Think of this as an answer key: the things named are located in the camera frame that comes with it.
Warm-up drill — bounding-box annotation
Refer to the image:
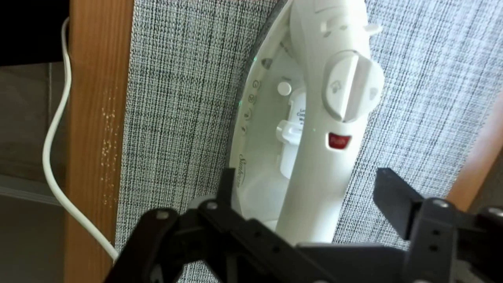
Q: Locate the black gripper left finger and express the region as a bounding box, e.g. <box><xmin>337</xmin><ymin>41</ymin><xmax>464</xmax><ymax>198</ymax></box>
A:
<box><xmin>102</xmin><ymin>166</ymin><xmax>337</xmax><ymax>283</ymax></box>

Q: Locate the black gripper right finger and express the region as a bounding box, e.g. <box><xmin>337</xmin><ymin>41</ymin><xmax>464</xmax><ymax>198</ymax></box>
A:
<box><xmin>373</xmin><ymin>166</ymin><xmax>503</xmax><ymax>283</ymax></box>

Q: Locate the white pressing iron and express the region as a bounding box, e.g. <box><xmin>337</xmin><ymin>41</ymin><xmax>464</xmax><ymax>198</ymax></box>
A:
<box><xmin>228</xmin><ymin>0</ymin><xmax>387</xmax><ymax>245</ymax></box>

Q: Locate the white iron power cord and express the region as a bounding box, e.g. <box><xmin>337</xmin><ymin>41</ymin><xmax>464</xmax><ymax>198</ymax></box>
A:
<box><xmin>41</xmin><ymin>14</ymin><xmax>121</xmax><ymax>264</ymax></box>

